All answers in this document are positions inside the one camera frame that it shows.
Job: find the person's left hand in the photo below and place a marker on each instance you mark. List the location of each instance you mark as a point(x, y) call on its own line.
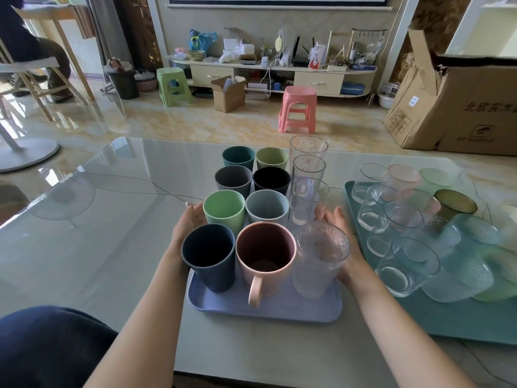
point(176, 242)

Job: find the person's right hand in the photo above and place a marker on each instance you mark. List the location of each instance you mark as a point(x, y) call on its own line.
point(354, 260)

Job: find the person's left fingers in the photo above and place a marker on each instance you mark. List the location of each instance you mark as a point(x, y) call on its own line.
point(196, 214)

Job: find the person's right thumb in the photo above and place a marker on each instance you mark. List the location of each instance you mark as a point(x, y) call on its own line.
point(324, 215)

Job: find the lavender plastic tray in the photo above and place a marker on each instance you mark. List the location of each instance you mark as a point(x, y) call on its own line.
point(291, 309)

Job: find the person's left forearm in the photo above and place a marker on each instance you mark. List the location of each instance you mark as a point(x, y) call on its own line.
point(141, 319)

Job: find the person's right forearm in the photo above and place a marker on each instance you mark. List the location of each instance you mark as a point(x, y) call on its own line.
point(400, 339)

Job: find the tall plain clear glass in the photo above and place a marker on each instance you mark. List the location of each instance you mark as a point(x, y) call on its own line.
point(309, 202)

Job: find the light green plastic cup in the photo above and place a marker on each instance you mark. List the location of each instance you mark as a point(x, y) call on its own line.
point(224, 212)

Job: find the textured clear glass tumbler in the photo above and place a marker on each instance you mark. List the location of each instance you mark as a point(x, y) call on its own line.
point(321, 262)

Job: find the grey plastic cup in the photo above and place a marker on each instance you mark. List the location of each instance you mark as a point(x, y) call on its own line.
point(233, 182)

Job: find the navy plastic cup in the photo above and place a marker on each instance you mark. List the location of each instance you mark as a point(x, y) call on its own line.
point(208, 262)

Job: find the tall clear printed glass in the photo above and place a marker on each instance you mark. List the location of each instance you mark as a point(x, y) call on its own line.
point(308, 168)
point(309, 145)

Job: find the small clear glass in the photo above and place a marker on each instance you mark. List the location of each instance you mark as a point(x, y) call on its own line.
point(377, 208)
point(367, 181)
point(398, 228)

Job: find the pale blue-grey plastic cup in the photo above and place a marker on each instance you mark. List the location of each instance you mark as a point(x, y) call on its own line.
point(266, 208)

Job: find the black plastic cup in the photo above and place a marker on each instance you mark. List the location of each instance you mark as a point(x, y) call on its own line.
point(271, 182)

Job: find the dark teal plastic cup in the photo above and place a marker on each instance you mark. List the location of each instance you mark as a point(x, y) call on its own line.
point(238, 159)

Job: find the olive green plastic cup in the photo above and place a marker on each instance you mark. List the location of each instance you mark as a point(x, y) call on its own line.
point(272, 159)

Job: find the pink frosted glass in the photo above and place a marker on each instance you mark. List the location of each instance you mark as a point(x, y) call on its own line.
point(402, 176)

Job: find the pink textured glass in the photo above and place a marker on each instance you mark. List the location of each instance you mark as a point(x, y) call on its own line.
point(422, 202)

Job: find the large clear glass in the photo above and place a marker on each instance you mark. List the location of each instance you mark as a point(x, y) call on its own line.
point(408, 268)

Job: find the pink plastic stool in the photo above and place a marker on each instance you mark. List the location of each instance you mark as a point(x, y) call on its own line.
point(298, 105)

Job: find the pale green frosted glass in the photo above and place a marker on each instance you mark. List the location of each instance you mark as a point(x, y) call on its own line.
point(437, 179)

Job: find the small open cardboard box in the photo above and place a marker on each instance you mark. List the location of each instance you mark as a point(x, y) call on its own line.
point(226, 98)

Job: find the blue flat box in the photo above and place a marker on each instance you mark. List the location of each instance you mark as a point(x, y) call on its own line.
point(352, 88)

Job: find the amber green glass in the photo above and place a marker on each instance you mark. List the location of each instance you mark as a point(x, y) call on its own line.
point(455, 204)

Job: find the cream low cabinet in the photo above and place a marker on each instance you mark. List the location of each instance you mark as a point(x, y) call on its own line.
point(319, 81)

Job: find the green plastic stool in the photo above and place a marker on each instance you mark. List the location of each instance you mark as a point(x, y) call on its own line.
point(173, 76)

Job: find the pink basin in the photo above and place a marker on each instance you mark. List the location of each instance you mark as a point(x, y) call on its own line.
point(146, 82)

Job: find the black trash bin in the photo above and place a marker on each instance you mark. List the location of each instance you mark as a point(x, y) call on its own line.
point(123, 84)

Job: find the light blue textured glass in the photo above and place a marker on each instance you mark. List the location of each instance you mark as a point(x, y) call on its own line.
point(464, 274)
point(474, 234)

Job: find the black router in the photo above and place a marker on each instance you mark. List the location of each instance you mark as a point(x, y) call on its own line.
point(305, 60)

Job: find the teal plastic tray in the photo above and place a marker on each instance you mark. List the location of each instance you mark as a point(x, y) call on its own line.
point(444, 319)

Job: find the red and white packet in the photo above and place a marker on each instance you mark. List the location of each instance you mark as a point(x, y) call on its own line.
point(318, 56)

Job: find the large brown cardboard box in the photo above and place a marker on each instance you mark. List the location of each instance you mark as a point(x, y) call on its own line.
point(456, 109)

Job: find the white box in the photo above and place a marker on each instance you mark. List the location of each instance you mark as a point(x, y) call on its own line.
point(236, 46)

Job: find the blue plastic bag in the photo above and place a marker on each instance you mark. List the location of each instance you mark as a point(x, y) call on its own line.
point(204, 40)

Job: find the round white stand base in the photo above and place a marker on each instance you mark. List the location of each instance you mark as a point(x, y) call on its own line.
point(28, 153)

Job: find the wooden hook rack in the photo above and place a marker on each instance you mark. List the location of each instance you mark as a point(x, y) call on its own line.
point(369, 36)

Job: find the green textured glass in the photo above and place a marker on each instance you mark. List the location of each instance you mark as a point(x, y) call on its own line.
point(503, 274)

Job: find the person's leg in dark trousers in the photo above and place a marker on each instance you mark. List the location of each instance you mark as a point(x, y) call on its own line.
point(44, 347)

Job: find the wooden chair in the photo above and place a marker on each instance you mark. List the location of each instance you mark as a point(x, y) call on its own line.
point(64, 44)

